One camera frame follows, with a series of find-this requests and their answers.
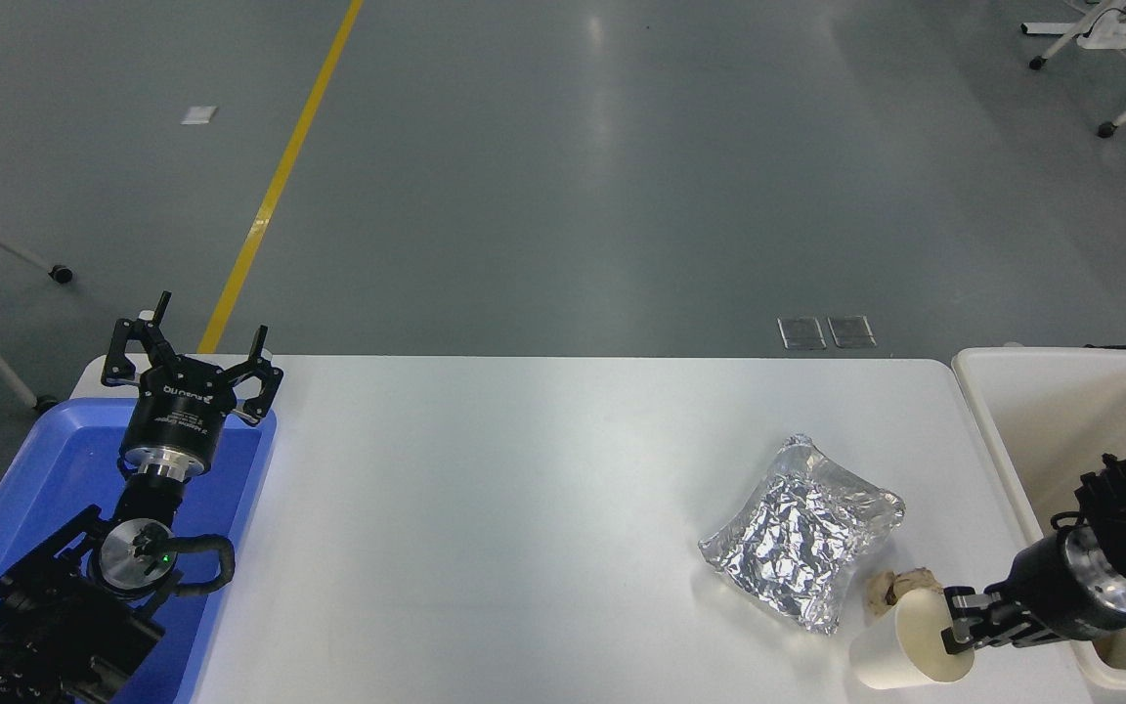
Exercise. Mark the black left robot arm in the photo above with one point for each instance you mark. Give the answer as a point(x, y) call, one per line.
point(45, 616)

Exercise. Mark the crumpled silver foil tray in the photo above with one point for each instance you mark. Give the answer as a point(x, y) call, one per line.
point(798, 528)

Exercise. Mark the crumpled tan paper ball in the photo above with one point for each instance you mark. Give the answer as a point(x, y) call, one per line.
point(886, 587)

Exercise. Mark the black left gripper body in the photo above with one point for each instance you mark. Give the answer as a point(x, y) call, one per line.
point(180, 411)

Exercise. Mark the grey frame with castor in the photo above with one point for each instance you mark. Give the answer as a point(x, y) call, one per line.
point(6, 246)

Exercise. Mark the metal floor socket cover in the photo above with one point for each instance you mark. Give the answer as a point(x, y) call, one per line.
point(851, 331)
point(802, 333)

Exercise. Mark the large pale plastic bin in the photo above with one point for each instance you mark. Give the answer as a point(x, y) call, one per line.
point(1061, 420)

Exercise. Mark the blue plastic tray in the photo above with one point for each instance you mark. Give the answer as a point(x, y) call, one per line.
point(35, 469)

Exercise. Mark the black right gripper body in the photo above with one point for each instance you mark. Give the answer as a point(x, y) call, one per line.
point(1047, 592)

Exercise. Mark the white chair base with castors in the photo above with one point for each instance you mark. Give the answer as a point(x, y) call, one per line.
point(1105, 29)

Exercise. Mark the white paper cup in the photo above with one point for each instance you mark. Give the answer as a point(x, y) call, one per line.
point(890, 650)

